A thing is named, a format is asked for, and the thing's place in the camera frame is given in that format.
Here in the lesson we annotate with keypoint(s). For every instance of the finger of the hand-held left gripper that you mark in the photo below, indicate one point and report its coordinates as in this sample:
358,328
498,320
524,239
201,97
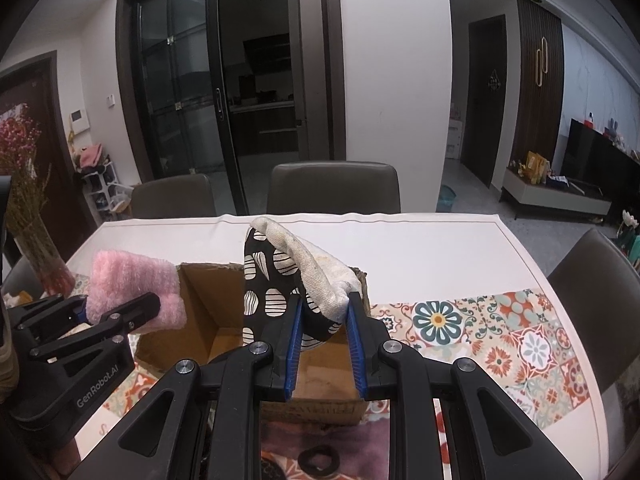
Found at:
140,307
65,307

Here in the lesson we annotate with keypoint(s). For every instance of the gold wall decoration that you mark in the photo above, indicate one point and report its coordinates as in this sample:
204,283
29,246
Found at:
542,62

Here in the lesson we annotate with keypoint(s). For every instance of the dried pink flowers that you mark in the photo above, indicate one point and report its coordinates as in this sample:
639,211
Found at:
20,160

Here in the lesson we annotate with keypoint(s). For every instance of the cardboard box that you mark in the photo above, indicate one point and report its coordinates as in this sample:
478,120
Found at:
200,300

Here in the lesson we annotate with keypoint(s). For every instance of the black patterned oven mitt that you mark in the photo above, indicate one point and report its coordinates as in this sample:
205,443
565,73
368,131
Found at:
280,260

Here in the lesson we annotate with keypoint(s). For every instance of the brown wooden door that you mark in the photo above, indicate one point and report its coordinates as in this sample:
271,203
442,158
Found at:
50,160

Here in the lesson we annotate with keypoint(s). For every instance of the white shoe rack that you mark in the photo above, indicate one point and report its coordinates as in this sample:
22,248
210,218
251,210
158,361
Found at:
102,195

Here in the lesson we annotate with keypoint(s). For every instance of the dark slatted wall panel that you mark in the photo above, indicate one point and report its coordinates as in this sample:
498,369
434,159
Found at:
525,120

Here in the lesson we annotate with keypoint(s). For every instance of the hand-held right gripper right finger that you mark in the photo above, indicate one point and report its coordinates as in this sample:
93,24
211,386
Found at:
356,350

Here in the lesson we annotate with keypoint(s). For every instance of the white television stand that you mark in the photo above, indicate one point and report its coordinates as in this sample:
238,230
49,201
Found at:
555,195

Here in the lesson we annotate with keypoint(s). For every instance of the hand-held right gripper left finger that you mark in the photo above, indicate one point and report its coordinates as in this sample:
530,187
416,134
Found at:
295,350

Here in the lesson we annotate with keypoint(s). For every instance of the pink fluffy cloth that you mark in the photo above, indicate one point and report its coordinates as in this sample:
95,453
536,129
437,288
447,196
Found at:
135,270

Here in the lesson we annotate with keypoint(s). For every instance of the glass vase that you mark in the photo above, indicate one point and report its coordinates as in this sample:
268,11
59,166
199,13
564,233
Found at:
50,270

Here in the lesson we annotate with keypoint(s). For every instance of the yellow boxes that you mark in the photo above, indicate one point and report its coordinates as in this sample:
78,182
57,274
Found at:
536,165

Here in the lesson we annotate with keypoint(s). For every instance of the dark sliding glass door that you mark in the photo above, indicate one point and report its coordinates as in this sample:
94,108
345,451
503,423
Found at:
175,85

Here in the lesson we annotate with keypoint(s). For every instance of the pink plush toy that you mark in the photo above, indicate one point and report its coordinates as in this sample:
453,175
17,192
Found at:
90,156

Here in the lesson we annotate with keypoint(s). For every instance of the black television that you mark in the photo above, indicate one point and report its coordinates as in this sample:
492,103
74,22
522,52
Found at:
600,160

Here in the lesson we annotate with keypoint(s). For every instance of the tile-patterned white tablecloth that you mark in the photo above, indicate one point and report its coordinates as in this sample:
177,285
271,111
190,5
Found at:
450,250

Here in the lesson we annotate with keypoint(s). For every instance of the teal plastic basket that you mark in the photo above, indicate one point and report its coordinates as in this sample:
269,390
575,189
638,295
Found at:
446,199

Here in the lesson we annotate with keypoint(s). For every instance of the wall intercom panel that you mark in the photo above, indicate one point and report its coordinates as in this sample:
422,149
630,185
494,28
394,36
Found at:
78,121

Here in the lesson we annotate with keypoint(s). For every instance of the dark room door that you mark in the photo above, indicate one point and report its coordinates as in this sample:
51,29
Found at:
482,100

